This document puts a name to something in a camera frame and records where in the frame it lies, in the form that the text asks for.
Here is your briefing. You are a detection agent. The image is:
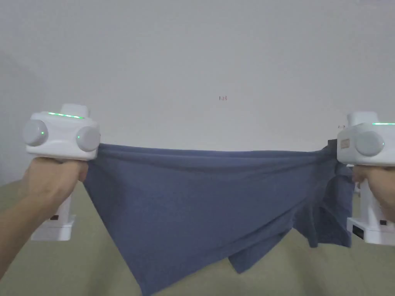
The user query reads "person's right hand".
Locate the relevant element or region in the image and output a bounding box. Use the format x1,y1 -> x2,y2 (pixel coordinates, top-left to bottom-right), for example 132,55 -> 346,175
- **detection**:
351,165 -> 395,223

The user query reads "person's left forearm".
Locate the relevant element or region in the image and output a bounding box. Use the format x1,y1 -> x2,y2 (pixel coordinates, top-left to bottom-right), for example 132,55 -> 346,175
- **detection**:
0,195 -> 47,256

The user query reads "person's left hand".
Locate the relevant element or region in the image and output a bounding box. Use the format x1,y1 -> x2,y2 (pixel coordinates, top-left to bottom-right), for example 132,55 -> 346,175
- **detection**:
22,156 -> 89,213

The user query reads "dark blue shirt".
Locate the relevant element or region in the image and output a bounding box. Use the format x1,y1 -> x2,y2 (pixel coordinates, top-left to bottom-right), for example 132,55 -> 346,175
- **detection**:
83,139 -> 355,295

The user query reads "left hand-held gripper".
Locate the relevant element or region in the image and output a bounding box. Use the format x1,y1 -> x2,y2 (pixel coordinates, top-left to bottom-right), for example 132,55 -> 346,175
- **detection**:
23,103 -> 102,242

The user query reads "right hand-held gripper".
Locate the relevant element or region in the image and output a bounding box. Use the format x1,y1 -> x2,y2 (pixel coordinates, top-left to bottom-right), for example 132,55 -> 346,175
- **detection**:
327,111 -> 395,246

